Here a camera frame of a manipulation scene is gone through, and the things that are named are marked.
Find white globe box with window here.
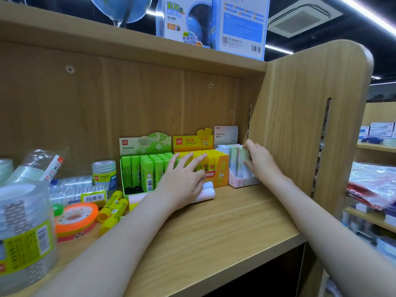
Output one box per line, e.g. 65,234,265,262
155,0,218,49

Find yellow glue stick display box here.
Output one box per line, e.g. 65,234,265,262
172,128,230,190

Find person's left hand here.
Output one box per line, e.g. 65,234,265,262
154,152,208,212

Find clear tape tube red label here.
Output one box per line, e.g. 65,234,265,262
7,148,67,185

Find white stapler boxes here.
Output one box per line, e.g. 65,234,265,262
359,122,396,138

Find row of yellow glue sticks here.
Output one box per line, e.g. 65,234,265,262
173,148,224,174

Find person's right forearm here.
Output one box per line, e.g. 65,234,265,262
261,176,396,297

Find person's right hand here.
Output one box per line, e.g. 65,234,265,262
243,139,287,186

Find white pink display box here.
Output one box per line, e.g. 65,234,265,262
214,125,261,189

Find person's left forearm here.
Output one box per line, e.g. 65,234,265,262
32,190,186,297

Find ceiling light strip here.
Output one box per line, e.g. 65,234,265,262
265,44,294,55
335,0,396,38

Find green glue stick display box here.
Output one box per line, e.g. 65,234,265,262
119,132,174,196

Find ceiling air conditioner vent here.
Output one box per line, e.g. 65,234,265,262
267,4,343,39

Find pastel pink green glue stick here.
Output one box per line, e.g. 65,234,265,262
229,144,240,178

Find clear tape pack green label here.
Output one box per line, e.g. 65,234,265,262
92,160,118,193

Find blue globe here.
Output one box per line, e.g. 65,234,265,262
89,0,153,28

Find row of green glue sticks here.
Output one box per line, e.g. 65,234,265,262
121,153,174,191

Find blue white product box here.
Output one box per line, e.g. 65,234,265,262
213,0,270,61

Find clear tape pack yellow label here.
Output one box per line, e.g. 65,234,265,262
49,185,107,208

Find wooden shelf unit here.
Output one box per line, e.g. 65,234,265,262
0,0,375,297

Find loose yellow glue stick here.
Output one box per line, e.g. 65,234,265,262
99,198,129,236
96,191,124,223

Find metal shelf rail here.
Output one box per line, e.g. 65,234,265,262
246,103,253,143
311,97,332,199

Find orange tape roll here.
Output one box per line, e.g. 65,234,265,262
55,202,99,243

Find pile of red plastic packets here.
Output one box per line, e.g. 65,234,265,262
346,161,396,211

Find clear wrapped tape pack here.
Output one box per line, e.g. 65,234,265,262
49,176,93,188

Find large clear tape roll stack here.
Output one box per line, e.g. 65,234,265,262
0,180,60,296

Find pastel white glue stick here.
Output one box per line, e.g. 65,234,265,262
217,145,231,169

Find background wooden shelf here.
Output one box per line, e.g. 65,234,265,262
343,101,396,297

